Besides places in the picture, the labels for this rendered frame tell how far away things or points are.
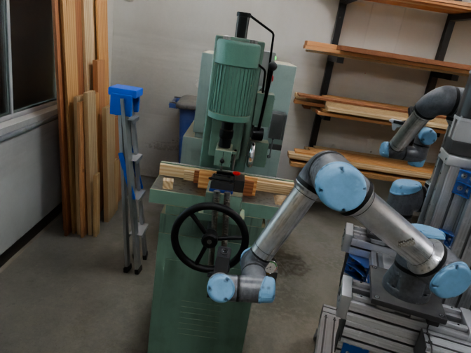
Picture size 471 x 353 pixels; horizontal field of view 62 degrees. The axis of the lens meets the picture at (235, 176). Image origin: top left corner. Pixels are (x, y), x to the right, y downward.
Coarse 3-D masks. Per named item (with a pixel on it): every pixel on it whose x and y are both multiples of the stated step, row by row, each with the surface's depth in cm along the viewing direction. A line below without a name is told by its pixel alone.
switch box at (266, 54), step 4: (264, 52) 182; (268, 52) 182; (264, 56) 182; (268, 56) 182; (272, 56) 182; (264, 60) 183; (268, 60) 183; (272, 60) 183; (264, 64) 184; (264, 68) 184; (260, 76) 185; (260, 80) 186; (260, 84) 187
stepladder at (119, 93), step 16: (112, 96) 220; (128, 96) 220; (112, 112) 223; (128, 112) 223; (128, 128) 229; (128, 144) 230; (128, 160) 231; (128, 176) 234; (128, 192) 237; (144, 192) 255; (144, 224) 264; (128, 240) 251; (144, 240) 268; (128, 256) 254; (144, 256) 270
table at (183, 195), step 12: (156, 180) 168; (180, 180) 172; (156, 192) 159; (168, 192) 159; (180, 192) 160; (192, 192) 161; (204, 192) 163; (264, 192) 174; (168, 204) 160; (180, 204) 160; (192, 204) 160; (252, 204) 160; (264, 204) 161; (204, 216) 151; (252, 216) 161; (264, 216) 161
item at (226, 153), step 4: (232, 144) 176; (216, 148) 166; (220, 148) 166; (224, 148) 167; (228, 148) 168; (232, 148) 170; (216, 152) 165; (220, 152) 165; (224, 152) 165; (228, 152) 165; (216, 156) 165; (220, 156) 165; (224, 156) 165; (228, 156) 165; (216, 160) 166; (224, 160) 166; (228, 160) 166; (216, 164) 166; (220, 164) 166; (224, 164) 166; (228, 164) 166
